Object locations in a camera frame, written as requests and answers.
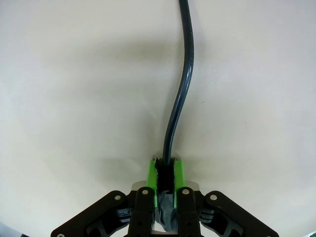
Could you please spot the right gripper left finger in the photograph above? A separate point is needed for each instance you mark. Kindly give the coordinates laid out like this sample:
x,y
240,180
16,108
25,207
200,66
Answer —
x,y
140,212

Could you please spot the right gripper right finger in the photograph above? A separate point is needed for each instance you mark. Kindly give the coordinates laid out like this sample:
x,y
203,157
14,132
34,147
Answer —
x,y
190,212

